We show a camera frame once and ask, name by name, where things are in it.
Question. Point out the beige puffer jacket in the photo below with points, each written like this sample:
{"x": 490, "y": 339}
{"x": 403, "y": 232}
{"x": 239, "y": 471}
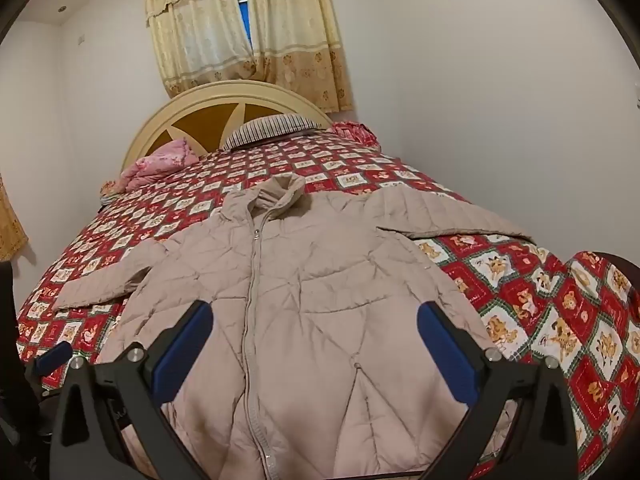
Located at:
{"x": 310, "y": 285}

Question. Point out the red printed bedspread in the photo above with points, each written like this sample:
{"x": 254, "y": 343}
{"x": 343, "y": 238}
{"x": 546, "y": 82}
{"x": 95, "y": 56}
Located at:
{"x": 525, "y": 300}

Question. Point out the striped pillow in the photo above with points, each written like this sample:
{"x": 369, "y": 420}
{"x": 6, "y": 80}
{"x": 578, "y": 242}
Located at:
{"x": 270, "y": 127}

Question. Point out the red ruffled cloth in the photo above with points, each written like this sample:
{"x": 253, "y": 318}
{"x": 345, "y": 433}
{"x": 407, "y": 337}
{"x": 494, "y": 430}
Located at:
{"x": 352, "y": 131}

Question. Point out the pink folded blanket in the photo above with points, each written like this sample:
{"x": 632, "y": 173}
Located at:
{"x": 160, "y": 162}

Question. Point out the window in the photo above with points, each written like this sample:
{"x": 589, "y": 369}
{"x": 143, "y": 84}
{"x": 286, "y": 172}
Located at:
{"x": 243, "y": 10}

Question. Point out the golden curtain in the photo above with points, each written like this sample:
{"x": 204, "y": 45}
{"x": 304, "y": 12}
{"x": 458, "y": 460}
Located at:
{"x": 11, "y": 220}

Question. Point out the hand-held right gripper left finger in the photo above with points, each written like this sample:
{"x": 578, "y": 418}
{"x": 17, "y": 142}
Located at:
{"x": 185, "y": 345}

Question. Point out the cream wooden headboard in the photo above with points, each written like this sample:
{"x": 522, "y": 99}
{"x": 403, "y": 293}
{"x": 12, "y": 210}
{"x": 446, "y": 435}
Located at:
{"x": 200, "y": 120}

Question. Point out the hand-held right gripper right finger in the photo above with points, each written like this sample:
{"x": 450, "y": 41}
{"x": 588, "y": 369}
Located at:
{"x": 445, "y": 345}

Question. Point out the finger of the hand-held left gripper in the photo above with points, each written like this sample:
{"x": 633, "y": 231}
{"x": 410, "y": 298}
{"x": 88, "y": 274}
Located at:
{"x": 55, "y": 355}

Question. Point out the cream floral curtain panel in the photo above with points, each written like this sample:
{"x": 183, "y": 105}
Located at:
{"x": 295, "y": 35}
{"x": 200, "y": 35}

